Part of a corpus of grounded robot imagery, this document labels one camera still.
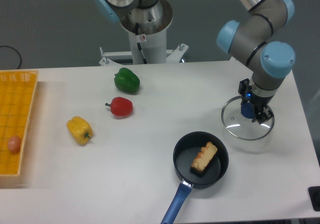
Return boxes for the glass pot lid blue knob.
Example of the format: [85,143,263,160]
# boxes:
[221,96,275,141]

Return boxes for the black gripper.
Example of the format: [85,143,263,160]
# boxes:
[238,79,276,123]

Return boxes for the toasted bread piece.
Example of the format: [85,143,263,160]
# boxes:
[190,142,218,176]

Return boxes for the red bell pepper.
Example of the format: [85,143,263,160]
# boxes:
[105,97,133,117]

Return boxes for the yellow plastic basket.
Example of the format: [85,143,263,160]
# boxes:
[0,70,39,176]

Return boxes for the black pot blue handle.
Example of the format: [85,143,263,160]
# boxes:
[161,131,229,224]

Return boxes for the black cable loop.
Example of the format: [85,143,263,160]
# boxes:
[0,45,23,70]

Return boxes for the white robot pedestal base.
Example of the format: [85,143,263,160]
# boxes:
[101,0,189,64]

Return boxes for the brown egg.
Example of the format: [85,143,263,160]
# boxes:
[7,135,22,153]

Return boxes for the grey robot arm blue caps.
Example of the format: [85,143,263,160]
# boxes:
[94,0,296,123]

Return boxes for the black box at table edge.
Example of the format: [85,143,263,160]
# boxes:
[308,186,320,212]

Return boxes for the yellow bell pepper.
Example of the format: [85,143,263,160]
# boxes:
[66,116,93,146]

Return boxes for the green bell pepper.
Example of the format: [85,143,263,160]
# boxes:
[114,67,140,93]

